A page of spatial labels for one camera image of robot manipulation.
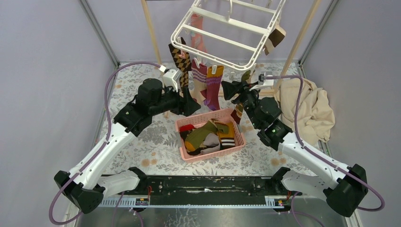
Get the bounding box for grey sock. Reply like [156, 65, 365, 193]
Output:
[200, 133, 221, 155]

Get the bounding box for beige crumpled cloth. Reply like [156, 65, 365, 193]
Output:
[274, 79, 335, 145]

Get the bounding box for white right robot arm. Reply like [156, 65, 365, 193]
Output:
[221, 81, 368, 217]

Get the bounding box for pink sock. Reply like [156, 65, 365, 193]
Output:
[190, 14, 207, 52]

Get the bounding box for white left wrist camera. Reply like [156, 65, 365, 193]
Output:
[159, 65, 182, 92]

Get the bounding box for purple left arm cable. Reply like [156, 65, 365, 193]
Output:
[48, 61, 164, 226]

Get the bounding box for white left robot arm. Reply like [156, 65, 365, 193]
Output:
[54, 79, 201, 214]

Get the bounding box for cream maroon striped sock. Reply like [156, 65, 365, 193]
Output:
[191, 58, 208, 105]

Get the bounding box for white plastic clip hanger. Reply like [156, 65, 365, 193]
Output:
[175, 0, 280, 65]

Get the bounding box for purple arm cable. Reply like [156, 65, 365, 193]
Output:
[264, 75, 385, 211]
[48, 61, 164, 226]

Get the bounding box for wooden drying rack frame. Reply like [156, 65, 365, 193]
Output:
[141, 0, 321, 96]

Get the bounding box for pink plastic basket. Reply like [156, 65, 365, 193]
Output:
[175, 108, 246, 163]

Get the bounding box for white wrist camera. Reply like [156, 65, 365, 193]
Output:
[250, 71, 274, 90]
[159, 65, 182, 92]

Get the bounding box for floral patterned mat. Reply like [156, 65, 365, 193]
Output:
[103, 65, 314, 176]

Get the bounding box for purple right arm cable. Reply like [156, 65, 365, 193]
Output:
[264, 75, 385, 211]

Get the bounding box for purple maroon striped sock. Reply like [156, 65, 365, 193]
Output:
[203, 65, 224, 111]

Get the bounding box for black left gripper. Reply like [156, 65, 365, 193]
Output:
[148, 83, 201, 116]

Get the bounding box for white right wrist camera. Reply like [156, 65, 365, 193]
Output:
[250, 71, 274, 90]

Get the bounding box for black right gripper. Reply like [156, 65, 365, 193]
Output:
[220, 81, 261, 128]

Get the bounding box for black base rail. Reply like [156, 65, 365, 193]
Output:
[125, 175, 301, 209]

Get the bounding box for olive green striped sock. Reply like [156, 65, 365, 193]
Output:
[184, 119, 228, 155]

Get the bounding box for red patterned sock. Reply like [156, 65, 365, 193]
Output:
[179, 124, 195, 132]

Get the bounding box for mustard yellow striped sock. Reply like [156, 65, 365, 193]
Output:
[217, 122, 235, 149]

